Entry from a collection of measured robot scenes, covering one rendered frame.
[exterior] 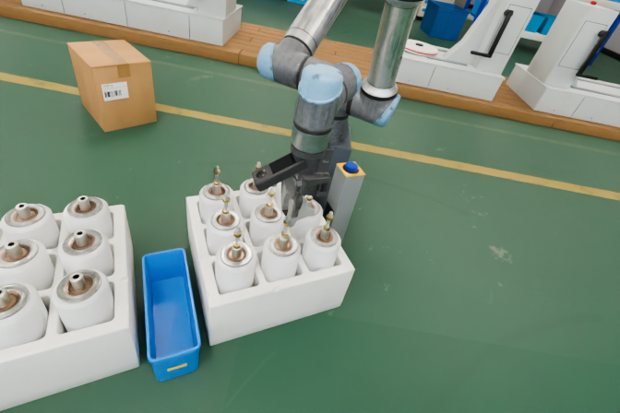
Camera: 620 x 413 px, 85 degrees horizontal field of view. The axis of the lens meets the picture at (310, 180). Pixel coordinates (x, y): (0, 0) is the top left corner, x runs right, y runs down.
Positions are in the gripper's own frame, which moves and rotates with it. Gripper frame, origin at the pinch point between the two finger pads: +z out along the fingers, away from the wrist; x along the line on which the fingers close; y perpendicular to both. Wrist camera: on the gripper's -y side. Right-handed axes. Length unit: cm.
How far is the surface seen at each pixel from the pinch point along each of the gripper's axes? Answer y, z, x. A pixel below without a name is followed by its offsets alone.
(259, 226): -3.2, 10.9, 8.4
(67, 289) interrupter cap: -44.6, 9.8, -2.0
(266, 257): -3.9, 11.9, -1.4
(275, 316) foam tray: -1.3, 29.6, -7.7
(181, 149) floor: -18, 35, 83
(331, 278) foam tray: 13.2, 18.5, -7.1
